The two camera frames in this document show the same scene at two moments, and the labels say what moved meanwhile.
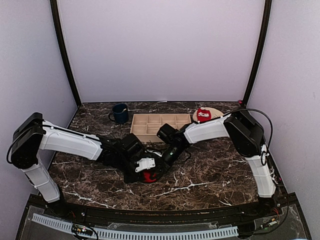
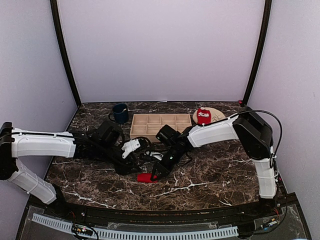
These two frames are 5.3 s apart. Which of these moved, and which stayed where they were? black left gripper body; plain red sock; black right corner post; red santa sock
Moved: black left gripper body
Stayed: plain red sock; black right corner post; red santa sock
